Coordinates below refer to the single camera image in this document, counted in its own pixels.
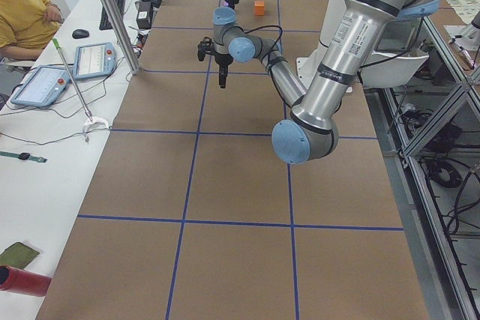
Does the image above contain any long grabber stick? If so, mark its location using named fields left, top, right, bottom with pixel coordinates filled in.
left=52, top=38, right=110, bottom=144

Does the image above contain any person in yellow shirt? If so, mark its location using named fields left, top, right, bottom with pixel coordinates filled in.
left=1, top=0, right=63, bottom=61

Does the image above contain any far teach pendant tablet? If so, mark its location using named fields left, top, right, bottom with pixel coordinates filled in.
left=73, top=42, right=116, bottom=80

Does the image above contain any black computer mouse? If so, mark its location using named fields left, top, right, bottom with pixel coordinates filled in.
left=71, top=28, right=90, bottom=39

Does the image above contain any red cylinder bottle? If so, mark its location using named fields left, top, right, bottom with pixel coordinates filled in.
left=1, top=265, right=52, bottom=297

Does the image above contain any near teach pendant tablet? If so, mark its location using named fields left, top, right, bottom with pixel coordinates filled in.
left=10, top=66, right=70, bottom=107

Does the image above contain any grey aluminium post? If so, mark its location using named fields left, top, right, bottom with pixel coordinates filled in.
left=100, top=0, right=140, bottom=75

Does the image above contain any green bean bag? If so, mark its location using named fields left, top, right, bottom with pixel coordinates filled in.
left=0, top=242, right=40, bottom=269

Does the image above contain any black power adapter box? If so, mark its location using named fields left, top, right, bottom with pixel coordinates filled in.
left=136, top=1, right=153, bottom=30

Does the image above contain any black keyboard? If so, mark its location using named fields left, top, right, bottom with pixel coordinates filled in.
left=98, top=0, right=127, bottom=31

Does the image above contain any teach pendant tablet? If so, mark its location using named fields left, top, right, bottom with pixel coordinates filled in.
left=10, top=66, right=70, bottom=107
left=73, top=42, right=116, bottom=80

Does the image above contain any orange foam block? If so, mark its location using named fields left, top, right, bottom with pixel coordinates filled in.
left=253, top=0, right=265, bottom=16

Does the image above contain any green strap wristwatch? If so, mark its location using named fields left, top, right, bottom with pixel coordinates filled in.
left=0, top=151, right=47, bottom=163

